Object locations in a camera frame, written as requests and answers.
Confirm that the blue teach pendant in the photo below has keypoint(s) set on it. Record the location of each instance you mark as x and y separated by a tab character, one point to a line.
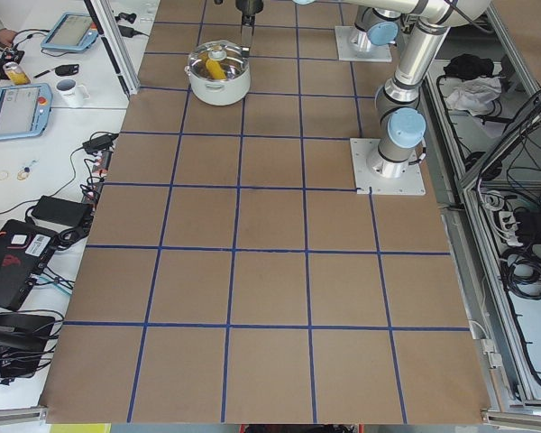
24	110
73	32

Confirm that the pale green cooking pot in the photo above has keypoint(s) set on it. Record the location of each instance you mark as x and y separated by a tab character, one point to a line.
220	93

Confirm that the yellow corn cob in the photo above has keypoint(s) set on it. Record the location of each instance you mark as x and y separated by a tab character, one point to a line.
215	70

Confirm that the black laptop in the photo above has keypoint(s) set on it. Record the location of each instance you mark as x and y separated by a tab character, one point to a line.
25	249

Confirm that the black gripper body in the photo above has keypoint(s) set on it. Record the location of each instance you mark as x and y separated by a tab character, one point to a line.
249	6

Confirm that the black power adapter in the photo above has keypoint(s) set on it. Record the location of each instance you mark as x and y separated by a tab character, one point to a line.
100	143

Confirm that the far blue teach pendant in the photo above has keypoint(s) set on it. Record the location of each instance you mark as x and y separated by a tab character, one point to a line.
73	32

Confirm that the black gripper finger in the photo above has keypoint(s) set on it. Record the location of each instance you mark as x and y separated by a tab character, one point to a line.
247	30

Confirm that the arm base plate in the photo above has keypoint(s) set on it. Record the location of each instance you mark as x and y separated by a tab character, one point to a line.
377	176
354	45

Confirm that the near blue teach pendant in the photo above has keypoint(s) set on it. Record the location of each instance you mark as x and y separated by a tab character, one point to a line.
24	110

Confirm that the aluminium frame post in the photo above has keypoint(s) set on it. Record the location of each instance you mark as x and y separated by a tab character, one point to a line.
102	14

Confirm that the black power brick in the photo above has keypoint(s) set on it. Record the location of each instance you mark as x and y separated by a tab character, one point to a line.
61	211

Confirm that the glass pot lid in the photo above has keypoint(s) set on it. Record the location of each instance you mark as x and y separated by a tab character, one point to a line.
227	53

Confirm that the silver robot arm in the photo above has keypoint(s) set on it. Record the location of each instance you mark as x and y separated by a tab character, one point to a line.
402	125
374	27

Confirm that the white mug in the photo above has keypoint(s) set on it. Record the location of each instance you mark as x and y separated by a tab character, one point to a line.
75	95

